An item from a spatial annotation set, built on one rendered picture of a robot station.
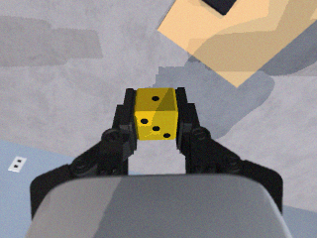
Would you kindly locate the black die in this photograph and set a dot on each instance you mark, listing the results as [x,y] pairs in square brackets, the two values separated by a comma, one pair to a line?
[221,6]

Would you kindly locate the tan flat mat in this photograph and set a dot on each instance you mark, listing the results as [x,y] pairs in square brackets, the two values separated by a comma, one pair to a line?
[238,44]

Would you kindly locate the yellow die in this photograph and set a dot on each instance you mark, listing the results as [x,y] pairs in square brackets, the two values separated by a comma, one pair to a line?
[155,113]

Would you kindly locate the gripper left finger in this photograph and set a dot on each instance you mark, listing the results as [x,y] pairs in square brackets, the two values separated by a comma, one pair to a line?
[109,157]

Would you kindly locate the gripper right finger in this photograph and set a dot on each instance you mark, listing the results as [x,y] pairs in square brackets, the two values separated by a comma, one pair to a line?
[202,153]

